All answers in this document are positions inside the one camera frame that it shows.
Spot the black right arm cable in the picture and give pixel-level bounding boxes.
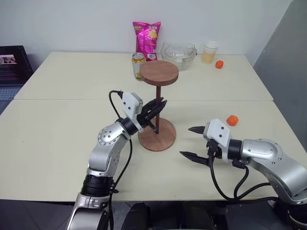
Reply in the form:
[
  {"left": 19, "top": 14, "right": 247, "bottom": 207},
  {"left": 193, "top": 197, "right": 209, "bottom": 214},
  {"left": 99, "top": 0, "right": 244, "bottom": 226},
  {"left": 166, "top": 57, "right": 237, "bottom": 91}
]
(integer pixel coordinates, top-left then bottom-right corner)
[{"left": 207, "top": 141, "right": 279, "bottom": 201}]

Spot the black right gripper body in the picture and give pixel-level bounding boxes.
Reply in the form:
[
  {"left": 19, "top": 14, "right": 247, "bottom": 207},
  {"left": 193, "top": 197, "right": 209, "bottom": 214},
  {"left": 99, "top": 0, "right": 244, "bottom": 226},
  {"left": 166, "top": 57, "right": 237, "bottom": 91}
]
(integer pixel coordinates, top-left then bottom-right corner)
[{"left": 205, "top": 138, "right": 223, "bottom": 161}]

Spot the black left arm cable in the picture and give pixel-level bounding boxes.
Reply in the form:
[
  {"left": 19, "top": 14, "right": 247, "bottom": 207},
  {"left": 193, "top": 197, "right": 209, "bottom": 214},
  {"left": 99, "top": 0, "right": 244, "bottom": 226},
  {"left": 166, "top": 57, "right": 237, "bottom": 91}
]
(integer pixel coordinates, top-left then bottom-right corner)
[{"left": 105, "top": 90, "right": 134, "bottom": 230}]

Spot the pink chip bag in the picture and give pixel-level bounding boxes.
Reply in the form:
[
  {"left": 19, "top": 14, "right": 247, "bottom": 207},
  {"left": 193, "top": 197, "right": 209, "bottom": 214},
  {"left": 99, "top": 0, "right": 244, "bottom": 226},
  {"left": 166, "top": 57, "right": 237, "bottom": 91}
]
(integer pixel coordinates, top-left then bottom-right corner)
[{"left": 132, "top": 21, "right": 162, "bottom": 62}]

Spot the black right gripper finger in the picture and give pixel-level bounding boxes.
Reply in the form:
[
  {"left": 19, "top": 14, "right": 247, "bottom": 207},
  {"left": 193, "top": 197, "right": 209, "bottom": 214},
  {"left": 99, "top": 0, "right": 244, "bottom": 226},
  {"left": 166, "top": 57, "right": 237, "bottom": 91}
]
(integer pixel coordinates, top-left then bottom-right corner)
[
  {"left": 179, "top": 150, "right": 211, "bottom": 166},
  {"left": 188, "top": 126, "right": 206, "bottom": 135}
]

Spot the round wooden base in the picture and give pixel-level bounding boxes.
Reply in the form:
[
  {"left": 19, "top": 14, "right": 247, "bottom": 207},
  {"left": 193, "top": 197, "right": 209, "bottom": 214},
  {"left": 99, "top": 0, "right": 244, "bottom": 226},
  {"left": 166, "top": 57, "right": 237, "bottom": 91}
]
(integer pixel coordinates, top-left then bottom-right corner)
[{"left": 137, "top": 117, "right": 177, "bottom": 152}]

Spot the black crate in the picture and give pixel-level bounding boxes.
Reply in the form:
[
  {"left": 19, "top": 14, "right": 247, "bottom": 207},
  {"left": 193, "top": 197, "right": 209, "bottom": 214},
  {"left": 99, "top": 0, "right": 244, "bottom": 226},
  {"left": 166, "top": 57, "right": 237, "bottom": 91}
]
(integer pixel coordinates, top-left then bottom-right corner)
[{"left": 0, "top": 45, "right": 34, "bottom": 86}]

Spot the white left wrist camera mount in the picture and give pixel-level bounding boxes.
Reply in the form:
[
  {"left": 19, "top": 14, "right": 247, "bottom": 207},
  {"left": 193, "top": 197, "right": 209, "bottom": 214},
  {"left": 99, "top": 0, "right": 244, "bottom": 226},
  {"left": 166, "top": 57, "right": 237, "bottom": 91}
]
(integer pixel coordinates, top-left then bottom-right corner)
[{"left": 121, "top": 92, "right": 144, "bottom": 134}]

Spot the yellow drink can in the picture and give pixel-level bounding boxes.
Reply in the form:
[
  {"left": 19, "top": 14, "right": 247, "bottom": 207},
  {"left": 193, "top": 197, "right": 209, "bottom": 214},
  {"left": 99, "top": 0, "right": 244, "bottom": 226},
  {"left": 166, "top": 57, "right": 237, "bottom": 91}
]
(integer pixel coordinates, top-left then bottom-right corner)
[{"left": 131, "top": 53, "right": 147, "bottom": 82}]

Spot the plastic cup with yellow juice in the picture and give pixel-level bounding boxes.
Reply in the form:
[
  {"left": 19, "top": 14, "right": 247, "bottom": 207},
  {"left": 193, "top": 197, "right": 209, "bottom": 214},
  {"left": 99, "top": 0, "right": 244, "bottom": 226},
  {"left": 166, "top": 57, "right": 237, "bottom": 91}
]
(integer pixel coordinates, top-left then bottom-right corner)
[{"left": 201, "top": 40, "right": 219, "bottom": 64}]

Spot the wooden pole with round top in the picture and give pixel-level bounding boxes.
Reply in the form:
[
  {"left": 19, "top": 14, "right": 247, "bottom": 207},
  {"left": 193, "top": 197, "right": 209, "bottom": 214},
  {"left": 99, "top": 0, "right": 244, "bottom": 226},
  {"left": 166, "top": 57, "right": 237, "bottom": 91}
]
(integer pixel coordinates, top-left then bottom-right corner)
[{"left": 139, "top": 60, "right": 179, "bottom": 132}]

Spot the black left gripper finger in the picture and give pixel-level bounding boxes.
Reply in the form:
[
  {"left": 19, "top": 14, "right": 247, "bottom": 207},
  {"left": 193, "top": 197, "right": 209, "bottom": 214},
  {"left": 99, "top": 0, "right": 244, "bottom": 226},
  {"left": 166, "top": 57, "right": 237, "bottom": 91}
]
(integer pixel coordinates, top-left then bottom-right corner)
[
  {"left": 143, "top": 96, "right": 166, "bottom": 112},
  {"left": 146, "top": 100, "right": 168, "bottom": 120}
]

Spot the clear glass bowl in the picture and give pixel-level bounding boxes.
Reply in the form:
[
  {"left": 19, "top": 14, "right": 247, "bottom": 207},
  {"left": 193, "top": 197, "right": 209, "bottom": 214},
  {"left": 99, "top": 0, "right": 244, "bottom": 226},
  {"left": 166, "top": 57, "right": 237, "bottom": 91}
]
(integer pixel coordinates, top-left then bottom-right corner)
[{"left": 160, "top": 42, "right": 198, "bottom": 71}]

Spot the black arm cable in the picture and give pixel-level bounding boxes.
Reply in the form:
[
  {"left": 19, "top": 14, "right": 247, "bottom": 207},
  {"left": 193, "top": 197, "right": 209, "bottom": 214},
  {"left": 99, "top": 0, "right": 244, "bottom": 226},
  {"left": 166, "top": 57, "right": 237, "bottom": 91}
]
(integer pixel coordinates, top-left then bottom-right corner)
[
  {"left": 207, "top": 141, "right": 279, "bottom": 201},
  {"left": 105, "top": 90, "right": 134, "bottom": 230}
]

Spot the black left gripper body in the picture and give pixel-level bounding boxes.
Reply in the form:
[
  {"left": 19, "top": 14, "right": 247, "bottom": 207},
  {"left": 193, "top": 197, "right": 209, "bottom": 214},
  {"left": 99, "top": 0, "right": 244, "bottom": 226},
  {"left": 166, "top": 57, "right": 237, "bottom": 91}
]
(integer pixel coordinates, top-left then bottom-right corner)
[{"left": 136, "top": 104, "right": 159, "bottom": 134}]

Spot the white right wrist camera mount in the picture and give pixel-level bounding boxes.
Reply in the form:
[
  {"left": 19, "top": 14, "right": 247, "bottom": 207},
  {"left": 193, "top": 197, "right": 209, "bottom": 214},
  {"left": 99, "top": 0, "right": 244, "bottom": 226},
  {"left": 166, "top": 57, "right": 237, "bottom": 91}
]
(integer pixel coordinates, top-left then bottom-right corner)
[{"left": 203, "top": 118, "right": 234, "bottom": 164}]

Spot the dark rounded shape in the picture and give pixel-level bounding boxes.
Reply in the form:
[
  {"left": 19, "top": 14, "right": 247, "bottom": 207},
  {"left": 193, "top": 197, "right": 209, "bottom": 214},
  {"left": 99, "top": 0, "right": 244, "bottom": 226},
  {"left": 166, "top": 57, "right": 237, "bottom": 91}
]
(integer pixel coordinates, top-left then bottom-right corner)
[{"left": 121, "top": 202, "right": 154, "bottom": 230}]

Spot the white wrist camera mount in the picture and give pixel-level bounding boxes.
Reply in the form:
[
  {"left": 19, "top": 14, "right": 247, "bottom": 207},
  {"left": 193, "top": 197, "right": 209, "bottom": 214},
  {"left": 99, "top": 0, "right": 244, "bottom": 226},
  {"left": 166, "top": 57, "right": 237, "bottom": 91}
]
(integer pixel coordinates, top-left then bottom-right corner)
[
  {"left": 203, "top": 118, "right": 234, "bottom": 164},
  {"left": 121, "top": 92, "right": 144, "bottom": 134}
]

